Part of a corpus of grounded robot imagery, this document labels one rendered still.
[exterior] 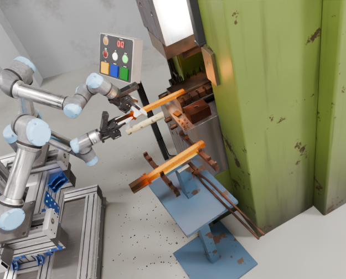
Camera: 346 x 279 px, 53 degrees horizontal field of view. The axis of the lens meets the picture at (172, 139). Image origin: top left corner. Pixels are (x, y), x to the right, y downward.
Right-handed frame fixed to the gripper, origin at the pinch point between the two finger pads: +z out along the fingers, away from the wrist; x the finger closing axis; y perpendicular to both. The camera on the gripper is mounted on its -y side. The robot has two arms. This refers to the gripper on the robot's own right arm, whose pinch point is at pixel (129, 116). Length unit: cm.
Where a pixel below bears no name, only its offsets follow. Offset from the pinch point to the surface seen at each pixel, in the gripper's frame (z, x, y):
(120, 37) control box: 19, -54, -19
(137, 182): -13, 49, -1
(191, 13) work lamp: 37, 27, -53
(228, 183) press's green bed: 40, 22, 67
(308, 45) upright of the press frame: 78, 49, -28
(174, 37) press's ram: 32, 13, -39
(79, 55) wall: -1, -280, 82
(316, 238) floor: 73, 68, 100
